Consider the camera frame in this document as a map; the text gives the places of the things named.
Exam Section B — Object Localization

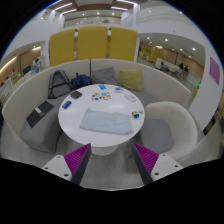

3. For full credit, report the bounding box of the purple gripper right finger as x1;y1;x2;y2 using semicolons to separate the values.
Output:
131;142;184;186

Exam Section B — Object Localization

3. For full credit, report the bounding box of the yellow-green cushion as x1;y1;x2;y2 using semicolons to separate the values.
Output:
120;70;143;91

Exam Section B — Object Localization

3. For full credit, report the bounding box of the light blue towel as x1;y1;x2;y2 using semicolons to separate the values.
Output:
80;109;133;135

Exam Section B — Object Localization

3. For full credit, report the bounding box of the blue card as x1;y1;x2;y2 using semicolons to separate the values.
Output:
99;85;107;90

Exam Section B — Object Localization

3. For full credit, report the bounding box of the black backpack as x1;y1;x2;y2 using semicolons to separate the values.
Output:
48;70;71;99

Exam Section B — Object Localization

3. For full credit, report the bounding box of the black laptop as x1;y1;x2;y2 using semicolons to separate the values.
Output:
26;101;54;128

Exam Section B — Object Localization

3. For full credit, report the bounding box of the left yellow panel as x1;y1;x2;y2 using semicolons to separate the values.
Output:
49;28;76;66

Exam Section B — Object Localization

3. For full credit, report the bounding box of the dark blue bag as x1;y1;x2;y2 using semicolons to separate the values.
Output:
71;74;91;89

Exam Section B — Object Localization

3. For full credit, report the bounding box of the purple wall panel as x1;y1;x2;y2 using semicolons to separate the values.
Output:
209;58;220;84

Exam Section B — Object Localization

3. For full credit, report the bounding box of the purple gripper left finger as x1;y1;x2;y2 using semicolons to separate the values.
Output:
42;143;92;186

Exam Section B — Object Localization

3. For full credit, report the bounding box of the right yellow panel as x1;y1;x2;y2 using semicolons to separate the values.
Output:
109;27;137;61

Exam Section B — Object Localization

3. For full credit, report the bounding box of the white armchair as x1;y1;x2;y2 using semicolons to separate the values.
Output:
138;101;197;160

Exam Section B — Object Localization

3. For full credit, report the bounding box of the middle yellow panel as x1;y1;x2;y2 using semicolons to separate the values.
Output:
77;26;108;60

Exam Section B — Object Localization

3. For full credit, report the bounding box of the colourful card sheet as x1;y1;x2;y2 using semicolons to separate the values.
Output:
91;92;111;101

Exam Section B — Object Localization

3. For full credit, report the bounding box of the white blue small box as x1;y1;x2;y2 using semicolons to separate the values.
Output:
115;87;123;92

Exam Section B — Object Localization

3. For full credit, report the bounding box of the white book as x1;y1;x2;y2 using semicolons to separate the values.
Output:
125;94;137;102

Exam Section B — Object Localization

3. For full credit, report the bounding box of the curved white sofa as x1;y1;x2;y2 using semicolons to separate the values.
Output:
2;59;192;153

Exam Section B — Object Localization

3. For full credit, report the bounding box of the grey cushion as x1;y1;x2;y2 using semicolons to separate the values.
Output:
92;67;117;85

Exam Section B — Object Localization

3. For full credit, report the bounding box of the round white table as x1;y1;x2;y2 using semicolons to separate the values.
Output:
58;84;145;156

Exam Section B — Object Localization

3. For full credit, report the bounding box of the blue yellow toy block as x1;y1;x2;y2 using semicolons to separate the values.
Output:
132;111;140;118

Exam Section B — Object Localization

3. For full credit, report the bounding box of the yellow panel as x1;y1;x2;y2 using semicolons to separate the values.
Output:
49;28;76;66
109;27;137;61
77;26;108;60

